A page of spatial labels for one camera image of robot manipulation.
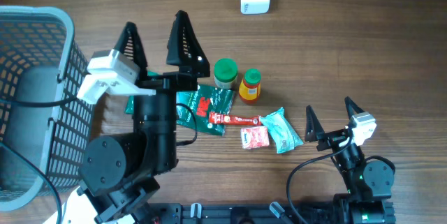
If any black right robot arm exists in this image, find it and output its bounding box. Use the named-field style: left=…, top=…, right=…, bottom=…
left=302, top=97, right=396, bottom=223

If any grey plastic mesh basket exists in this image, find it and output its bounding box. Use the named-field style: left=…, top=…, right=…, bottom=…
left=1, top=6, right=94, bottom=193

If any orange sauce bottle green cap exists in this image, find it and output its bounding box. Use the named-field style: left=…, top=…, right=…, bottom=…
left=238, top=68, right=261, bottom=104

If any green lid jar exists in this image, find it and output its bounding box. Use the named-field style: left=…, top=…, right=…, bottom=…
left=214, top=59, right=238, bottom=89

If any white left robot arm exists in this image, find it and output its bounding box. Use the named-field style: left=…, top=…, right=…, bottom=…
left=76, top=10, right=210, bottom=223

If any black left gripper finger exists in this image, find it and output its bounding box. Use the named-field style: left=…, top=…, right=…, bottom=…
left=114, top=22, right=147, bottom=80
left=166, top=10, right=210, bottom=77

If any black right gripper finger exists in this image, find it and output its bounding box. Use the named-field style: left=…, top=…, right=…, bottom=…
left=344, top=96, right=364, bottom=119
left=305, top=105, right=325, bottom=142

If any teal tissue pack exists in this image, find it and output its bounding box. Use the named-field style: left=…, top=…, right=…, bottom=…
left=260, top=107, right=304, bottom=154

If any red stick sachet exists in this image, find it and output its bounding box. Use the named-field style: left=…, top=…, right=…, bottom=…
left=209, top=112, right=262, bottom=126

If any red small snack box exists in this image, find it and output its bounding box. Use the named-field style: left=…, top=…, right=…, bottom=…
left=240, top=126, right=270, bottom=149

